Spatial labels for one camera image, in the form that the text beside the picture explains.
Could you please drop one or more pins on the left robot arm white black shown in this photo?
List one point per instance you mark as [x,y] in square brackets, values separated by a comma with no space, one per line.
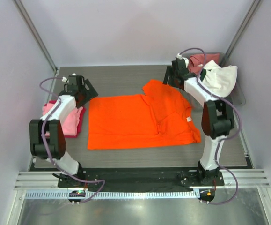
[47,140]

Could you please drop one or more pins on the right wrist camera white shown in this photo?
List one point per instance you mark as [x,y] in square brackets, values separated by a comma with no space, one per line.
[180,57]

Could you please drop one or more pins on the dusty red t shirt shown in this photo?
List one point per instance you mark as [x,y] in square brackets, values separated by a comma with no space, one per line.
[196,61]

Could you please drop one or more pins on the aluminium corner post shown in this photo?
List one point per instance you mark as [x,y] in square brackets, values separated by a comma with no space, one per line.
[243,26]
[28,21]

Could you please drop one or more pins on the folded magenta t shirt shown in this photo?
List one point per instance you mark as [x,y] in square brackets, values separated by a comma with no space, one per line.
[81,119]

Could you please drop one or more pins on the white t shirt green collar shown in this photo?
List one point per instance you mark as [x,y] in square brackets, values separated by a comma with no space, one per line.
[219,80]

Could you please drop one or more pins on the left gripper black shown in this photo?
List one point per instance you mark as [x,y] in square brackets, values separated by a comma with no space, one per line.
[91,91]

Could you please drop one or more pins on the grey plastic bin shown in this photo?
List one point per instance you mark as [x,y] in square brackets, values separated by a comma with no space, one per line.
[236,94]

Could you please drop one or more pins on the folded light pink t shirt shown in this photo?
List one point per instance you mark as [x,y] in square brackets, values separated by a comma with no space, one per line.
[69,122]

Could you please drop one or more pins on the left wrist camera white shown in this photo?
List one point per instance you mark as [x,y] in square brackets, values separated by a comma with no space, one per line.
[66,79]

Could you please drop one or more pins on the right aluminium corner post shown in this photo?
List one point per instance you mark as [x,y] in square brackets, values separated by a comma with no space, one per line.
[243,26]

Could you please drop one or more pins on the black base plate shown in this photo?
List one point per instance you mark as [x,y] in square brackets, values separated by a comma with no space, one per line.
[143,180]

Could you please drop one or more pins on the orange t shirt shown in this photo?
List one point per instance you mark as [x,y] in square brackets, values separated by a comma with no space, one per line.
[159,117]

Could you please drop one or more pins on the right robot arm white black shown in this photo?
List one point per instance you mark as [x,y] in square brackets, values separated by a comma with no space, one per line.
[217,118]

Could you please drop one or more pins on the left aluminium corner post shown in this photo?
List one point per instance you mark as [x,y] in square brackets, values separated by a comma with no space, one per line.
[28,21]

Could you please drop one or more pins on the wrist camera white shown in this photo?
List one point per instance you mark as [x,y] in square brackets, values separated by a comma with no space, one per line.
[180,57]
[66,79]

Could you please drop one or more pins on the slotted cable duct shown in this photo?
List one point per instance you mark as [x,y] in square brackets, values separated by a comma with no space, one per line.
[130,194]

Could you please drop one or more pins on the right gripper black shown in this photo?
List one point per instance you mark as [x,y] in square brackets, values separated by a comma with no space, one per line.
[169,72]

